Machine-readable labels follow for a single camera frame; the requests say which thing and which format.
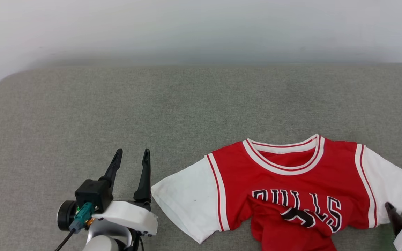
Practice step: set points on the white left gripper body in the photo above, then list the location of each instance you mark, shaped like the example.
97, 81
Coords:
127, 216

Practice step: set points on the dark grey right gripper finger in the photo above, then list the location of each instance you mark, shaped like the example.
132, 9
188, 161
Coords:
394, 217

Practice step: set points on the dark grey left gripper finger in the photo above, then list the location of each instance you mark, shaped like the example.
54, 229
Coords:
144, 177
113, 169

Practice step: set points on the red and white Bulls jersey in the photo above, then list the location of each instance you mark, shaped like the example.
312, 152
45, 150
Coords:
291, 181

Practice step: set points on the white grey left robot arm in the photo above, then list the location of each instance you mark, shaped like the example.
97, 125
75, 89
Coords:
105, 237

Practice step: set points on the black cylindrical wrist housing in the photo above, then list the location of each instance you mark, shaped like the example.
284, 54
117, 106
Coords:
65, 215

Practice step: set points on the grey fabric sofa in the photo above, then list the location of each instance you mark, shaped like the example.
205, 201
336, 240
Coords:
201, 104

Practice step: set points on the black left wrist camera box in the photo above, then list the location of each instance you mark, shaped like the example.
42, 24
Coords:
94, 194

